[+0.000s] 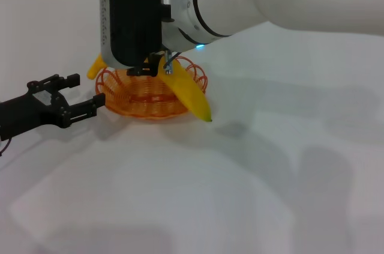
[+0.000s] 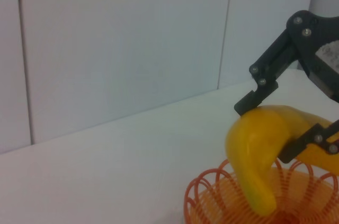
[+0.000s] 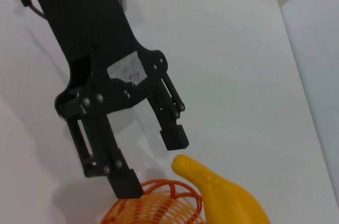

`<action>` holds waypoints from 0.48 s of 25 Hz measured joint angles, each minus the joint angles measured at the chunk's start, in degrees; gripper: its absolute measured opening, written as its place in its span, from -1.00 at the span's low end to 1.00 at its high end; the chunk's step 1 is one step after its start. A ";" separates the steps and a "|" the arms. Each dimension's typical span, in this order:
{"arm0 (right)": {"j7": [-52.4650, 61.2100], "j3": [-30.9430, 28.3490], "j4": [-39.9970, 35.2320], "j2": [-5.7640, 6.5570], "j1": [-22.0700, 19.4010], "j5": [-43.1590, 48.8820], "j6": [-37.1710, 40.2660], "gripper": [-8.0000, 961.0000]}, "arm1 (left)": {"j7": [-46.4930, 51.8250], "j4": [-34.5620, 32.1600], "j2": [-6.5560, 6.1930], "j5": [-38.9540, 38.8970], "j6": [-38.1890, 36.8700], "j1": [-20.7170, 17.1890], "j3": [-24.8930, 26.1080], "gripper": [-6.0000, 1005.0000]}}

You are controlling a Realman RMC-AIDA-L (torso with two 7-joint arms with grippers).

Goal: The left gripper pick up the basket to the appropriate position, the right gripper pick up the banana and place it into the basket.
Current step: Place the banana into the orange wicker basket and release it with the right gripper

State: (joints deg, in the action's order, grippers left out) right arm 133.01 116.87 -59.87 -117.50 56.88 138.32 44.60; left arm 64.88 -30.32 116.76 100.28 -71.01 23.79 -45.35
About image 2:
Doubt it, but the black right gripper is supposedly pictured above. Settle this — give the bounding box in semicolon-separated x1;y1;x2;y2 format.
234;10;339;116

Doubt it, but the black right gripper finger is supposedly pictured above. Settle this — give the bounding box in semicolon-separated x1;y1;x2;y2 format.
278;119;339;164

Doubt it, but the yellow banana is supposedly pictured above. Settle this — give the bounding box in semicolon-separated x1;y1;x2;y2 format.
225;104;339;217

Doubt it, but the orange wire basket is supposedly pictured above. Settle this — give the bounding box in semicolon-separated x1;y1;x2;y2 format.
184;159;339;224

